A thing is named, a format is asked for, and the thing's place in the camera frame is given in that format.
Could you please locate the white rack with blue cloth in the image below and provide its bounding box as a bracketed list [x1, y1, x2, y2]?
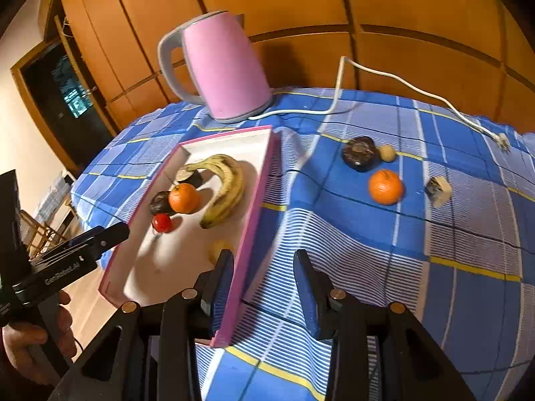
[35, 170, 80, 224]

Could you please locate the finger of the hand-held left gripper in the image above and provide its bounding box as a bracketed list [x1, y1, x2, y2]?
[67, 221, 131, 253]

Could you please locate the wooden panelled wardrobe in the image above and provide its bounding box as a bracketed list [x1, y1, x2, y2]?
[54, 0, 535, 134]

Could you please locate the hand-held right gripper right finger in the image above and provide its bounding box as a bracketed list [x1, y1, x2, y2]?
[293, 249, 477, 401]

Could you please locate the cylindrical sugarcane piece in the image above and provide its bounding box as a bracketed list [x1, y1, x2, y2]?
[175, 168, 204, 186]

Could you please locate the red tomato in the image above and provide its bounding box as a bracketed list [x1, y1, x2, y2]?
[151, 213, 175, 234]

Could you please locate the pink rimmed white tray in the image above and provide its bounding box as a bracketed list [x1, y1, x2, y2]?
[98, 124, 282, 348]

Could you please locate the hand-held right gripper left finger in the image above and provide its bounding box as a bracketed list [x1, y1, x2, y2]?
[48, 248, 237, 401]

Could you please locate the pink electric kettle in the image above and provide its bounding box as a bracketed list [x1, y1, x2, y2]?
[157, 10, 272, 125]

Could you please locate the dark brown mangosteen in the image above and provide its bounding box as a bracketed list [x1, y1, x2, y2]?
[149, 191, 173, 215]
[341, 136, 380, 172]

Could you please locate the person's left hand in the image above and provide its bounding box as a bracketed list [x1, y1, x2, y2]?
[0, 290, 79, 386]

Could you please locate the yellow spotted banana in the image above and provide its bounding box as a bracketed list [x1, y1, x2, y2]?
[175, 154, 246, 230]

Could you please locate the orange tangerine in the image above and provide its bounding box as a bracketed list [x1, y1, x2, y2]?
[368, 169, 405, 206]
[168, 182, 200, 215]

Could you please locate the white power cord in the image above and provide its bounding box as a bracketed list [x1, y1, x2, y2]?
[251, 55, 511, 152]

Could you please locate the wooden folding chair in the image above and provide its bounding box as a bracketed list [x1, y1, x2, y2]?
[19, 209, 71, 260]

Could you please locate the blue plaid tablecloth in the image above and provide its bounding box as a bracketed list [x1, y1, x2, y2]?
[69, 88, 535, 401]

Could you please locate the dark door with window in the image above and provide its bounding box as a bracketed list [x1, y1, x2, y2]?
[10, 37, 118, 176]

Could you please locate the small wedge sugarcane piece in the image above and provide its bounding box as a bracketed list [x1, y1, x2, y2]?
[424, 176, 452, 208]

